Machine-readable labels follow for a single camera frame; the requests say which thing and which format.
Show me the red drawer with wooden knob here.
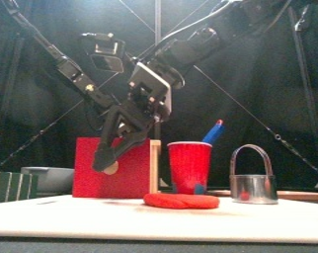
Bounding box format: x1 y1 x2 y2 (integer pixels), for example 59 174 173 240
71 136 152 199

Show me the grey bowl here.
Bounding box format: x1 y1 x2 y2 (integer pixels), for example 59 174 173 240
19 166 74 196

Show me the red flat dough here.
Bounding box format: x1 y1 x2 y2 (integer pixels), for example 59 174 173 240
142 193 221 211

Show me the round metal dough cutter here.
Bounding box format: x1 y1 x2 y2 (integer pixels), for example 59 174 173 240
228 143 279 206

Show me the red plastic cup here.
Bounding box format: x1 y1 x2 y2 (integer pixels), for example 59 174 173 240
165 140 213 196

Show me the blue plastic tool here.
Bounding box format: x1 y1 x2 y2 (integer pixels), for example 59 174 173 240
201 119 225 146

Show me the white cutting board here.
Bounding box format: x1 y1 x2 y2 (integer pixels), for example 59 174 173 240
0 194 318 245

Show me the green white striped box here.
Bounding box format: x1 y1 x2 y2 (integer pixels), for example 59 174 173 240
0 171 39 205

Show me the wooden drawer cabinet frame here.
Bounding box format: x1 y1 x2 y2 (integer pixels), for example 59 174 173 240
149 138 161 195

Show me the right wrist camera mount plate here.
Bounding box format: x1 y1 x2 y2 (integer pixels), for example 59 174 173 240
128 60 186 113

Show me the thin diagonal frame wire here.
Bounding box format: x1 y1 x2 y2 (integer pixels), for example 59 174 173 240
0 70 122 171
190 64 318 181

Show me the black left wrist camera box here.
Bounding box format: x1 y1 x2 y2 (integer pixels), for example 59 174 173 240
80 32 126 74

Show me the vertical metal frame pole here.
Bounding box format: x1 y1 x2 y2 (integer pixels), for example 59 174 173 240
153 0 162 139

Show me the grey robot arm cable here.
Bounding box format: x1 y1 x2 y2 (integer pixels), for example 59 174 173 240
158 0 241 47

